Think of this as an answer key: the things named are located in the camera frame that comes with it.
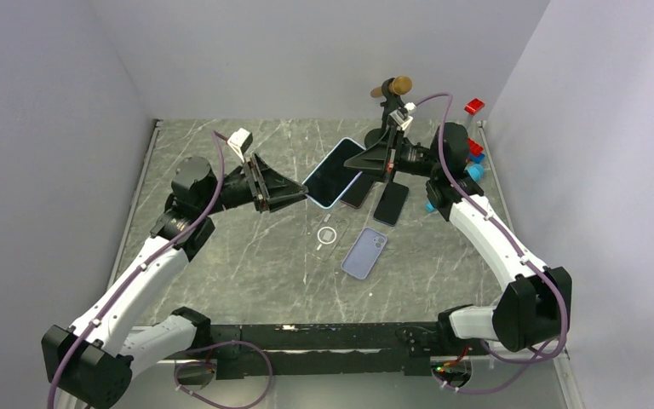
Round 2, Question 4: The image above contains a dark purple phone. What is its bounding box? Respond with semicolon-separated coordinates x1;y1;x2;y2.
340;173;375;209

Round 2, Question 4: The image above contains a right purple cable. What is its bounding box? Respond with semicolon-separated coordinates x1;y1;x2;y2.
411;92;570;364

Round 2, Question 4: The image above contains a brown toy microphone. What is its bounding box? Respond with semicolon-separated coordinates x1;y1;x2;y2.
370;76;413;98

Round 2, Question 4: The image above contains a black microphone stand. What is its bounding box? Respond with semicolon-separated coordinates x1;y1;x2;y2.
364;95;404;147

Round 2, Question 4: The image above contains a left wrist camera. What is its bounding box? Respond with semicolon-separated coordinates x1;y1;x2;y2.
227;128;254;160

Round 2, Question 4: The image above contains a red block on post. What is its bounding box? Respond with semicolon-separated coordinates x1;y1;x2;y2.
464;98;485;130

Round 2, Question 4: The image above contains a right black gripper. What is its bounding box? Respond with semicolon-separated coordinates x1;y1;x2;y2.
344;127;442;184

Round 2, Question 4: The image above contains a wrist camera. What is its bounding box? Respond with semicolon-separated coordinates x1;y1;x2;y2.
227;128;254;160
389;102;416;133

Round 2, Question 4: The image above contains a lavender phone case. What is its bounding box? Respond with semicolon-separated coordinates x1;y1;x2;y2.
341;228;387;280

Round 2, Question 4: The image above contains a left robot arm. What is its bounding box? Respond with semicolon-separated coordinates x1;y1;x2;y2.
42;154;308;408

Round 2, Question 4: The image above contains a colourful toy brick car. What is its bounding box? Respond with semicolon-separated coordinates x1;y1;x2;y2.
468;138;485;164

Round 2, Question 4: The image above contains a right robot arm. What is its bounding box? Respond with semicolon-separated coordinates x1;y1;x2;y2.
345;122;572;360

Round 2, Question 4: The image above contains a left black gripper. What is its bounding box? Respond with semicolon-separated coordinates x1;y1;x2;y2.
200;153;308;216

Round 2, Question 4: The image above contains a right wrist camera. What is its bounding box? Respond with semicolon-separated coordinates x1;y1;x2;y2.
389;102;416;133

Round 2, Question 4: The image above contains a dark blue phone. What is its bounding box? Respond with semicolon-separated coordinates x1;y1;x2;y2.
373;181;410;227

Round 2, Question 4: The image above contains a blue toy microphone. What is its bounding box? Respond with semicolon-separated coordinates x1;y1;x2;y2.
426;164;485;213

